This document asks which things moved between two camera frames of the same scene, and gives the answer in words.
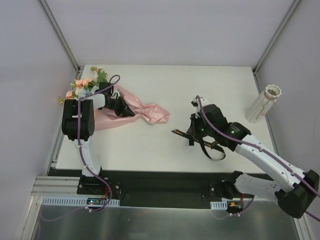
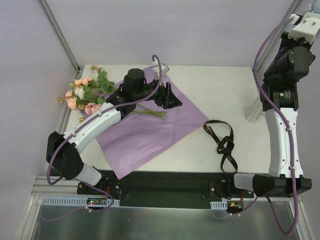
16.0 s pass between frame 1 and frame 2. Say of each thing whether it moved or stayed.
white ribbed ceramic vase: stayed
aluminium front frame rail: stayed
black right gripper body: moved
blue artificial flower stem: moved
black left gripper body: moved
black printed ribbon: moved
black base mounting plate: stayed
